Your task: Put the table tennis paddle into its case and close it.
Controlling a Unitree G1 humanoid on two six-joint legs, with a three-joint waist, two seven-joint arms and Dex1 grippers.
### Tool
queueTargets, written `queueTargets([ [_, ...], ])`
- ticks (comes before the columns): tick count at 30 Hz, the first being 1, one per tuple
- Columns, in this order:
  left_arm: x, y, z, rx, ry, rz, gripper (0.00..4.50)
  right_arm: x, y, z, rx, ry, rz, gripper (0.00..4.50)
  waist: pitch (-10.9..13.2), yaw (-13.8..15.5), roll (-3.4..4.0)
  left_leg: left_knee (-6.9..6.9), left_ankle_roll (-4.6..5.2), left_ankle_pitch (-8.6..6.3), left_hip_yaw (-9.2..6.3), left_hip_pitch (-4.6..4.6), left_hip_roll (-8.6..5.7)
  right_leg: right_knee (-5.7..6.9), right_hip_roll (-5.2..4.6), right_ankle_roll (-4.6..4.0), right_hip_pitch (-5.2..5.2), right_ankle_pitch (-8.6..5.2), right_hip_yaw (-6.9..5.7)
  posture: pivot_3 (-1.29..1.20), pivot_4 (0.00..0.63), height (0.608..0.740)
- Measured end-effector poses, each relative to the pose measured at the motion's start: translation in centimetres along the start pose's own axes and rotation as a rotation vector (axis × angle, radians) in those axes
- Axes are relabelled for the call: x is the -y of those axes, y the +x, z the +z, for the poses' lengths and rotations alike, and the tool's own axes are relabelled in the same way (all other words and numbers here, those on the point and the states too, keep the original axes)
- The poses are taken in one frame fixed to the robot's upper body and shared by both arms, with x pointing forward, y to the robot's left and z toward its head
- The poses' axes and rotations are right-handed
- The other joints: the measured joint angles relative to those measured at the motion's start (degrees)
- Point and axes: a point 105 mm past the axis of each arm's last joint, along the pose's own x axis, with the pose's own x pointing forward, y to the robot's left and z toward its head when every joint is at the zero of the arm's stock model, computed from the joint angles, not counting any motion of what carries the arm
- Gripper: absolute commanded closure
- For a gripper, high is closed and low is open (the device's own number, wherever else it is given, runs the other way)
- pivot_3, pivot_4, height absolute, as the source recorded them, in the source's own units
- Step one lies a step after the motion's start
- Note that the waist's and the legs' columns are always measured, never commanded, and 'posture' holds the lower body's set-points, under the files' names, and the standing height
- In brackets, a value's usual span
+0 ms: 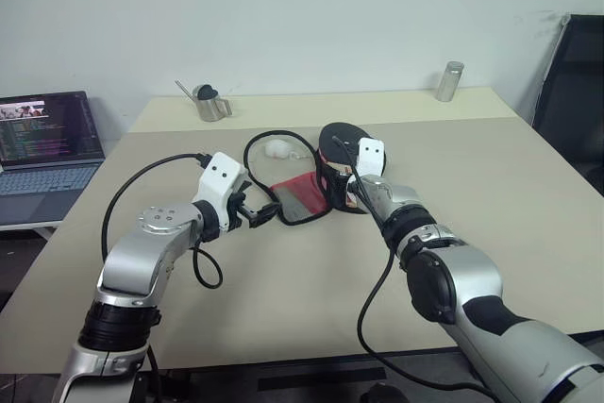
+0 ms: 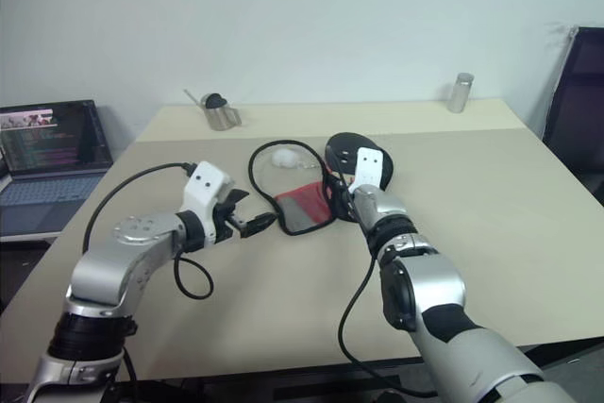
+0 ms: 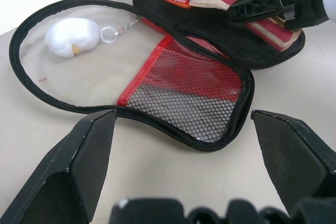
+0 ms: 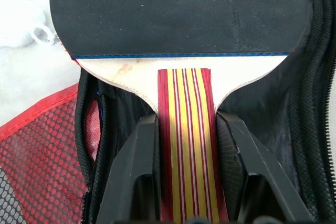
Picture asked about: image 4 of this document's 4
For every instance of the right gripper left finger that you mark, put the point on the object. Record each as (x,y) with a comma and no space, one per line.
(136,171)

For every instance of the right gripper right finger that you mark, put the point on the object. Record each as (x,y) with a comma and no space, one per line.
(244,171)

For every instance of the black red paddle case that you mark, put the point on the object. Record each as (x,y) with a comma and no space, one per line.
(302,103)

